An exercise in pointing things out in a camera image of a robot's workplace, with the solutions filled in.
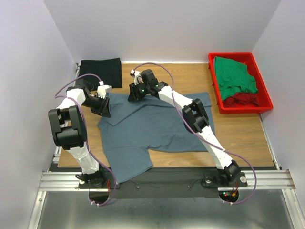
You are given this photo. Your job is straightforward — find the blue-grey t-shirt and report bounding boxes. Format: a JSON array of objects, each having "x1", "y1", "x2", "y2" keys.
[{"x1": 98, "y1": 93, "x2": 206, "y2": 184}]

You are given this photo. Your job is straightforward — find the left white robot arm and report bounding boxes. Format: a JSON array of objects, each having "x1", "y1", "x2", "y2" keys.
[{"x1": 48, "y1": 79, "x2": 112, "y2": 188}]

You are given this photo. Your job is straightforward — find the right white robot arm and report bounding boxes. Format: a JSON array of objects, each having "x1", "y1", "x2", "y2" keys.
[{"x1": 128, "y1": 69, "x2": 241, "y2": 186}]

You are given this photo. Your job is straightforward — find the black folded t-shirt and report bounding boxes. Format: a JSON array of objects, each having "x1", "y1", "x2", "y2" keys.
[{"x1": 79, "y1": 58, "x2": 122, "y2": 91}]

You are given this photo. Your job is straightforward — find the green t-shirt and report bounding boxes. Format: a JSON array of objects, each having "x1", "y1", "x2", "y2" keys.
[{"x1": 214, "y1": 56, "x2": 258, "y2": 100}]

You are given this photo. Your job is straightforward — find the dark red t-shirt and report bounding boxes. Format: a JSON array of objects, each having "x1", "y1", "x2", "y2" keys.
[{"x1": 223, "y1": 92, "x2": 260, "y2": 107}]

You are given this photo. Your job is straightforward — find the red plastic bin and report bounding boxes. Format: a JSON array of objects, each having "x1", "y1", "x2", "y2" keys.
[{"x1": 208, "y1": 52, "x2": 274, "y2": 115}]

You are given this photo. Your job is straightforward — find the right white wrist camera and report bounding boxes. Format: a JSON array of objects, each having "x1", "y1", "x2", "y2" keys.
[{"x1": 130, "y1": 69, "x2": 143, "y2": 85}]

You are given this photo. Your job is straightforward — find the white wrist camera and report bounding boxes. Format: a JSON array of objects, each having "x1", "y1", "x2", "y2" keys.
[
  {"x1": 130, "y1": 69, "x2": 143, "y2": 85},
  {"x1": 97, "y1": 81, "x2": 112, "y2": 99}
]

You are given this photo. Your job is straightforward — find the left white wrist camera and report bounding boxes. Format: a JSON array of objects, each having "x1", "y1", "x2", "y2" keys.
[{"x1": 97, "y1": 81, "x2": 112, "y2": 99}]

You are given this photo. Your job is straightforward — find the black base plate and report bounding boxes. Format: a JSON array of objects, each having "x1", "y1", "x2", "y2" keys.
[{"x1": 78, "y1": 167, "x2": 247, "y2": 199}]

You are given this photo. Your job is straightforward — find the aluminium frame rail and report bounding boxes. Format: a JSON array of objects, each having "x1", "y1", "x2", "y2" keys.
[{"x1": 39, "y1": 170, "x2": 295, "y2": 191}]

